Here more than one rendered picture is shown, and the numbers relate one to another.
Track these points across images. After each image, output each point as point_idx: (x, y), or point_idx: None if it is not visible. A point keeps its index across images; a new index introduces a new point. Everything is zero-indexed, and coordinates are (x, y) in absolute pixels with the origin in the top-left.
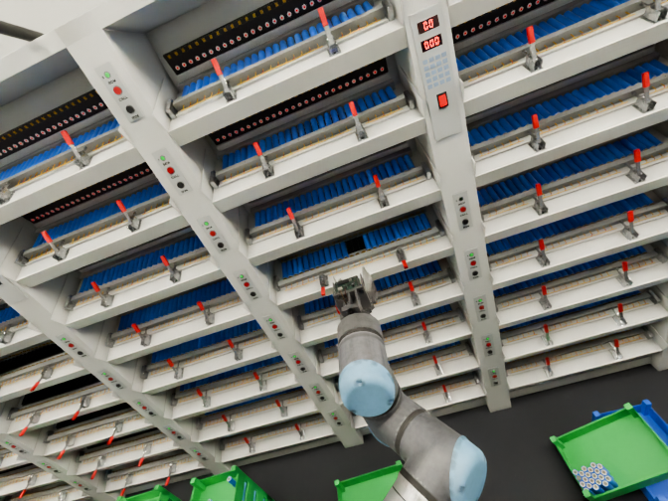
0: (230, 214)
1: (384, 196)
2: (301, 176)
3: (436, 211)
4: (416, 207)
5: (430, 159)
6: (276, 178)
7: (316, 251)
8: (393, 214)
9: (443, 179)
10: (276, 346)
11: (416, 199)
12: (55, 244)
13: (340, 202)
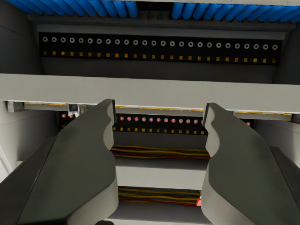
0: (286, 150)
1: (76, 108)
2: (172, 176)
3: (0, 15)
4: (21, 79)
5: (10, 124)
6: (200, 188)
7: (226, 18)
8: (61, 84)
9: None
10: None
11: (19, 98)
12: None
13: (144, 109)
